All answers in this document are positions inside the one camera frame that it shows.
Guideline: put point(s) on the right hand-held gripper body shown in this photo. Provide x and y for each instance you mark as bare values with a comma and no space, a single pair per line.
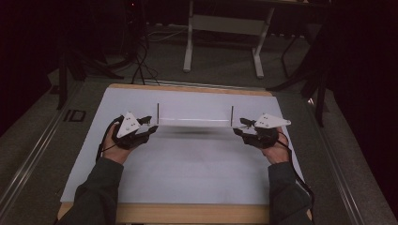
269,131

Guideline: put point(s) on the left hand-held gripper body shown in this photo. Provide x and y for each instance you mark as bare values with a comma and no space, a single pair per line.
127,125

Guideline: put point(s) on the person's right hand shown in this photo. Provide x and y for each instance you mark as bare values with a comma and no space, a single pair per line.
277,151

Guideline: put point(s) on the person's left hand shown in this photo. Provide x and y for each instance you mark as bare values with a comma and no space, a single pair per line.
115,150

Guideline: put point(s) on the white table mat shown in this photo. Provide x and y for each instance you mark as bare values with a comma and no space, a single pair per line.
187,168

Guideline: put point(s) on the black metal stand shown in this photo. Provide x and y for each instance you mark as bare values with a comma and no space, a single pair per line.
64,81
319,93

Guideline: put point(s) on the wooden table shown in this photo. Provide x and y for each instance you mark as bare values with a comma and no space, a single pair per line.
187,214

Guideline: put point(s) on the metal floor rail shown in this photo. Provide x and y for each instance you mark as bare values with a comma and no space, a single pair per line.
341,175
31,156
194,83

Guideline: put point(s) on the white metal desk frame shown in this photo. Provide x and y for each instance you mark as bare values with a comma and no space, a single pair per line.
228,25

